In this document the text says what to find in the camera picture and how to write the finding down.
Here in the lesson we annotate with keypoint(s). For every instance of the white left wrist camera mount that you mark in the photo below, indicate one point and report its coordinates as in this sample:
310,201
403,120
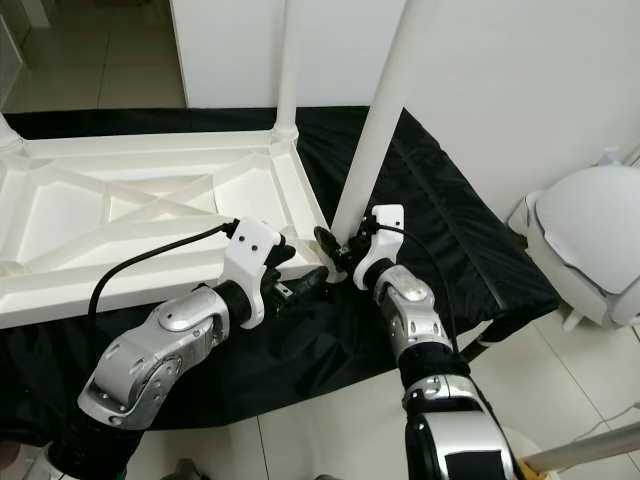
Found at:
252,250

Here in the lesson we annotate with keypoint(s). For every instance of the grey metal pole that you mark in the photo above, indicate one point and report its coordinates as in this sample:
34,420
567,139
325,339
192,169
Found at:
580,452

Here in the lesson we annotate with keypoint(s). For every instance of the yellow cloth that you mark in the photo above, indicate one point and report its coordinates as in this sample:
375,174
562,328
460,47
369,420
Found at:
526,472

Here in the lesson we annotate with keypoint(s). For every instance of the white plastic chair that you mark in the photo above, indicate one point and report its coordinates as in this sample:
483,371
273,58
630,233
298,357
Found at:
595,220

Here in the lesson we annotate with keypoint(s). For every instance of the black table cloth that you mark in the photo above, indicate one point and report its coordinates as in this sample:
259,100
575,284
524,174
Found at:
330,350

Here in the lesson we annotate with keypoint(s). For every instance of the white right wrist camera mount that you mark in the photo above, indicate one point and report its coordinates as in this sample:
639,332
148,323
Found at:
388,220

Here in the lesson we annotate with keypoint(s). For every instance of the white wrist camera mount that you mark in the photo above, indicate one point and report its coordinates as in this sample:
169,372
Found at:
388,220
252,250

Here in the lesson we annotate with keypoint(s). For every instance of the white plastic table top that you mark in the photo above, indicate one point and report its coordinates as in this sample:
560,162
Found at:
80,210

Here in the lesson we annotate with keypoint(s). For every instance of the grey robot foot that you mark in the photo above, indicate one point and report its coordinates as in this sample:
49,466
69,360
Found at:
190,471

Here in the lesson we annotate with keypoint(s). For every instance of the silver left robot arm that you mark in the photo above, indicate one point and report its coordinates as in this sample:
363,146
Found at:
150,345

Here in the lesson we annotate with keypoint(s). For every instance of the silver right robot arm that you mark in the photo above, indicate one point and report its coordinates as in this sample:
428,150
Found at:
410,310

